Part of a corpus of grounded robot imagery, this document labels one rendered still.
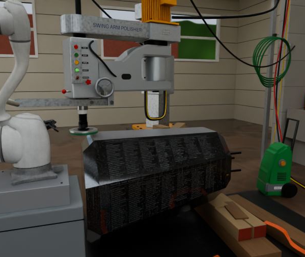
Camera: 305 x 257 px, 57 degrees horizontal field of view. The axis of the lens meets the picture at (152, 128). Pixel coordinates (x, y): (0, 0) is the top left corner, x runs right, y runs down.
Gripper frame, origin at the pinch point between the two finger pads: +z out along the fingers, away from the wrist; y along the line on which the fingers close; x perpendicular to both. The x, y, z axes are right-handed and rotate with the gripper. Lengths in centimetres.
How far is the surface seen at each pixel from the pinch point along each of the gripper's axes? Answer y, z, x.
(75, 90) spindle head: 33, -52, 21
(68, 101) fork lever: 24, -56, 23
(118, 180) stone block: -1, -10, 63
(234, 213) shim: 24, 26, 155
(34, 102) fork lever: 11, -59, 5
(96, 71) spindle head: 53, -53, 26
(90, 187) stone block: -16, -18, 53
